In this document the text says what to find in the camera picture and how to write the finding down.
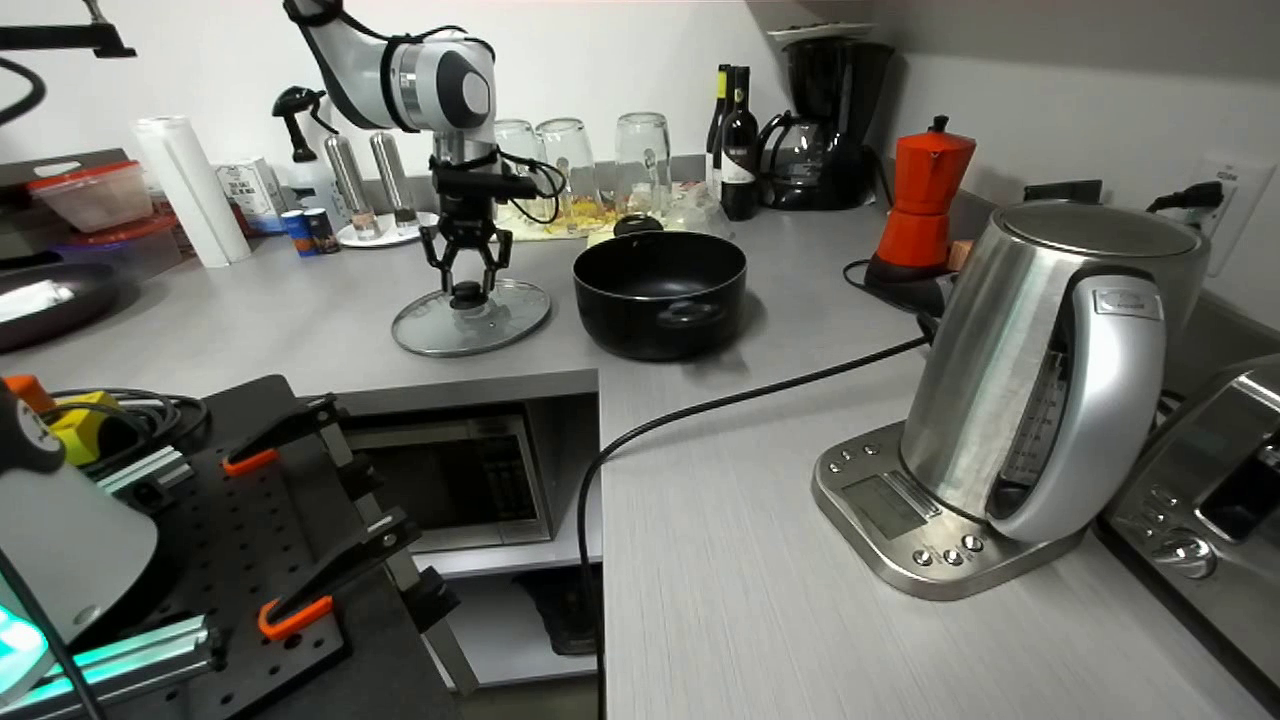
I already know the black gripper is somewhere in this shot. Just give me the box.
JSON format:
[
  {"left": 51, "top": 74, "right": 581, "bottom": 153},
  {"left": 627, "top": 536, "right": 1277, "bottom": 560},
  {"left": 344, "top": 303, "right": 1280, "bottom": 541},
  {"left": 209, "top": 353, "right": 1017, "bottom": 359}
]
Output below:
[{"left": 426, "top": 153, "right": 536, "bottom": 293}]

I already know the glass pot lid black knob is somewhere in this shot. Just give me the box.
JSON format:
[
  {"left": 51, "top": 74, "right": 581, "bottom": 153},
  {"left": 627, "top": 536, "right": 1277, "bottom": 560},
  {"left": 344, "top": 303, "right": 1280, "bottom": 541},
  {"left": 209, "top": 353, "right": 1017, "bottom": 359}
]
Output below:
[{"left": 392, "top": 274, "right": 551, "bottom": 354}]

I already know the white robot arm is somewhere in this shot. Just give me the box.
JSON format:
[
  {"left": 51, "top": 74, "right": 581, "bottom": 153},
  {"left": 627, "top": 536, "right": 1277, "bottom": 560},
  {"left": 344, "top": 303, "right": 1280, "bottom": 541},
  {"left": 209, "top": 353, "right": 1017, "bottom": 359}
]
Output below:
[{"left": 286, "top": 0, "right": 536, "bottom": 293}]

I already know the black cooking pot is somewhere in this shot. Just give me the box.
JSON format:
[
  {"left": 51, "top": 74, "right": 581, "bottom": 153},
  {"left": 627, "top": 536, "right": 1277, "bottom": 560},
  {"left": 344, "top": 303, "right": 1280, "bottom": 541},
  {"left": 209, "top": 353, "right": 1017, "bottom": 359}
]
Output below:
[{"left": 573, "top": 230, "right": 748, "bottom": 365}]

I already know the red moka pot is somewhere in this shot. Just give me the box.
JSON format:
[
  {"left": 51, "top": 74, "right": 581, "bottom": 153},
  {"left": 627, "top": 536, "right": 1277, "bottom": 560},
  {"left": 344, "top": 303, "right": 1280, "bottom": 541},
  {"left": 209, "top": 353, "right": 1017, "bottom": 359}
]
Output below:
[{"left": 873, "top": 116, "right": 975, "bottom": 274}]

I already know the salt and pepper shaker tray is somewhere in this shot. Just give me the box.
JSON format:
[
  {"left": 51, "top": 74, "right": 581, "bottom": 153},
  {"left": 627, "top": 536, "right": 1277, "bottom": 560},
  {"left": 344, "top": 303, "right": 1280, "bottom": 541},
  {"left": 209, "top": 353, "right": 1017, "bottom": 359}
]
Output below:
[{"left": 326, "top": 130, "right": 436, "bottom": 250}]

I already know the upturned glass mug middle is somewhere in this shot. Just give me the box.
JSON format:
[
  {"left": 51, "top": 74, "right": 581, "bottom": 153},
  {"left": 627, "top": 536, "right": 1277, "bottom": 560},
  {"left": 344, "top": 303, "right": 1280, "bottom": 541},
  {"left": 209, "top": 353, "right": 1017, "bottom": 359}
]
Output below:
[{"left": 536, "top": 116, "right": 597, "bottom": 220}]

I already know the upturned glass mug near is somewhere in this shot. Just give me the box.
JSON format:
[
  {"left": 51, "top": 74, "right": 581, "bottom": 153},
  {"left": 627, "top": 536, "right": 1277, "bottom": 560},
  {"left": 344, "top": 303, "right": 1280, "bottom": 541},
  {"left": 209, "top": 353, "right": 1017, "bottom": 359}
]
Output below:
[{"left": 616, "top": 113, "right": 671, "bottom": 210}]

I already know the white paper towel roll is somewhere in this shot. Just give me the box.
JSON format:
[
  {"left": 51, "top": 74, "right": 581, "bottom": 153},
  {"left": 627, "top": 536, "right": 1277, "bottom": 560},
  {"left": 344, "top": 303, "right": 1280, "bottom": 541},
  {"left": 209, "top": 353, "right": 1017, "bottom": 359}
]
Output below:
[{"left": 133, "top": 116, "right": 247, "bottom": 272}]

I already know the dark wine bottle yellow cap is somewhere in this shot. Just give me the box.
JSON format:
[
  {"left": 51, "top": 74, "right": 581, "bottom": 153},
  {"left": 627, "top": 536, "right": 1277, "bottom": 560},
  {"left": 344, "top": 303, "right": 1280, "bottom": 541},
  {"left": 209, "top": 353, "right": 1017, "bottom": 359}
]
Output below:
[{"left": 711, "top": 64, "right": 757, "bottom": 220}]

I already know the black perforated board with clamps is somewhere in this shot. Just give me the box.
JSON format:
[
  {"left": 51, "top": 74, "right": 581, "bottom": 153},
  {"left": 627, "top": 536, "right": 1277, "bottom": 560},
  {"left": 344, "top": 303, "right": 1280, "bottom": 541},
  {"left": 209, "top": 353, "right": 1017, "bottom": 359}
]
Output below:
[{"left": 0, "top": 371, "right": 464, "bottom": 720}]

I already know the black coffee maker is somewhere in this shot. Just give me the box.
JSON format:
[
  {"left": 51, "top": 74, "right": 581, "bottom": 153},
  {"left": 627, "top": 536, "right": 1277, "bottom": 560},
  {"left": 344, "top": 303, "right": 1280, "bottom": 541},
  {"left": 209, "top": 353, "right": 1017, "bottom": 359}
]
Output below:
[{"left": 761, "top": 29, "right": 898, "bottom": 210}]

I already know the stainless steel electric kettle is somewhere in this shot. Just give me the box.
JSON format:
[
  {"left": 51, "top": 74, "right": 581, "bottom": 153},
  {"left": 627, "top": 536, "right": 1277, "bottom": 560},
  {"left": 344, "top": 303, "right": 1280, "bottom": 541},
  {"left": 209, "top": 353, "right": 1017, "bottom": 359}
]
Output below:
[{"left": 813, "top": 205, "right": 1210, "bottom": 599}]

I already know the black power cable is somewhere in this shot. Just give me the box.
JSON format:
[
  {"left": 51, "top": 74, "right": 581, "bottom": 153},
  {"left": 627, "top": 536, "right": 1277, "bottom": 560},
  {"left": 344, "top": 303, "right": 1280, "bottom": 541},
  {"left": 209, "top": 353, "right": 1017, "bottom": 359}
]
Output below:
[{"left": 573, "top": 256, "right": 954, "bottom": 657}]

